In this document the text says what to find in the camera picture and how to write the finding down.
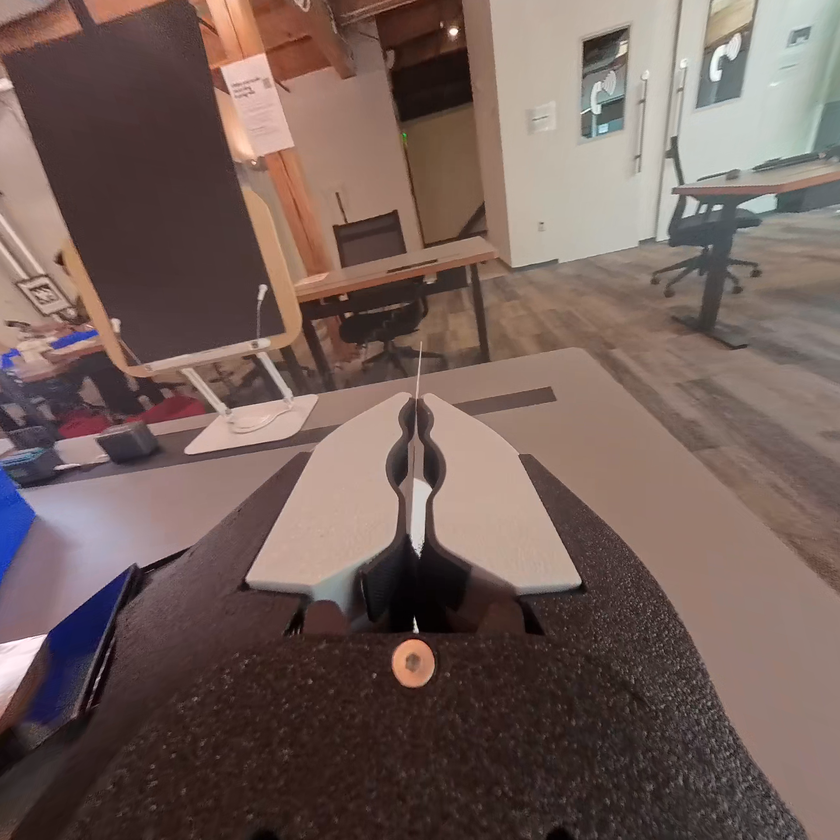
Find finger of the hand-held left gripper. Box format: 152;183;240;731
0;634;51;729

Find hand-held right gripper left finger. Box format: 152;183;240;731
246;392;418;618

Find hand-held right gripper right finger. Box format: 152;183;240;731
418;394;582;611

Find black glossy cardboard box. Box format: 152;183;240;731
0;565;139;762

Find blue plastic bin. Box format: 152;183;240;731
0;466;38;578

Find grey desk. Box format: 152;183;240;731
0;348;840;840

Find dark charger block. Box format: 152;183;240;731
0;447;60;487

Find black office chair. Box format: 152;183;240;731
653;138;762;298
332;210;447;379

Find wooden table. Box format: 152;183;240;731
672;155;840;349
292;237;500;388

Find black board on white stand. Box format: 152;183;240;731
0;0;319;455

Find white paper sign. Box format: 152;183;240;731
221;56;295;156

